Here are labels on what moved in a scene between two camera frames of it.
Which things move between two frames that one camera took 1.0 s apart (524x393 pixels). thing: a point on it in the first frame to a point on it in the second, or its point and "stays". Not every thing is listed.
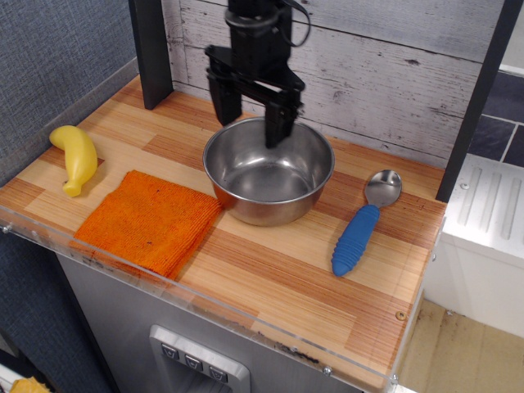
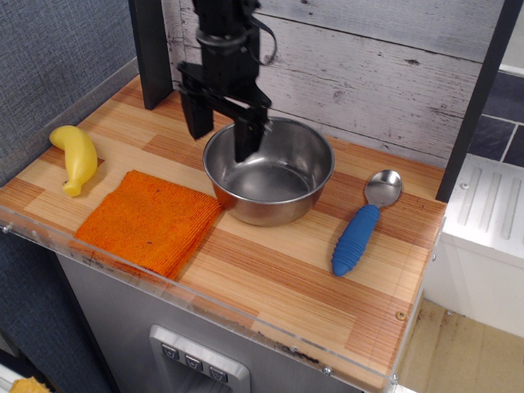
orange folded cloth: [149, 223] stays
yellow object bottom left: [29, 386] stays
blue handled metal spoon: [382, 187] stays
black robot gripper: [259, 51] to [229, 45]
